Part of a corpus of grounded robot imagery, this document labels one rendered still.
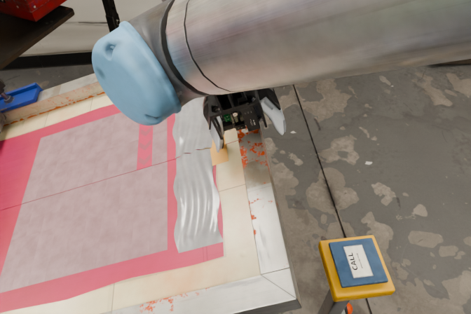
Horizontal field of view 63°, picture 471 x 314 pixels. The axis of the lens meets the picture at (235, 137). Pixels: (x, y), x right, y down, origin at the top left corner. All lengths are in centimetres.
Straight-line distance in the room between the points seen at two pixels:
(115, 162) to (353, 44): 63
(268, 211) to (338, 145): 189
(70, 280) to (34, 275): 7
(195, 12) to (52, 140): 71
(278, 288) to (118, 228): 30
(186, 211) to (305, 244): 141
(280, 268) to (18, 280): 44
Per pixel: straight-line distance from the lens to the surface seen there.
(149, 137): 76
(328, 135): 245
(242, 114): 53
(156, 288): 59
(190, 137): 70
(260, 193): 55
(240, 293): 50
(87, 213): 73
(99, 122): 87
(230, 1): 21
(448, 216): 232
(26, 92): 102
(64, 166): 83
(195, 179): 64
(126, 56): 27
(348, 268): 89
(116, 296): 62
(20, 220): 82
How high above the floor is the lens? 176
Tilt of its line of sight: 48 degrees down
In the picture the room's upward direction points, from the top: straight up
